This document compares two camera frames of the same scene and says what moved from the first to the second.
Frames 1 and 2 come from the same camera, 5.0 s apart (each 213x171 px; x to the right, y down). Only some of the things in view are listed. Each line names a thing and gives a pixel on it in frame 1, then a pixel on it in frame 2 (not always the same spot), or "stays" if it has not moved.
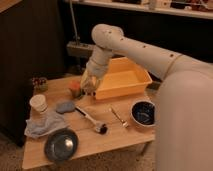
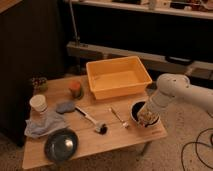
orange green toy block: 75,88 stays
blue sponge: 64,107 stays
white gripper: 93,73 → 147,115
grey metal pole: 74,23 stays
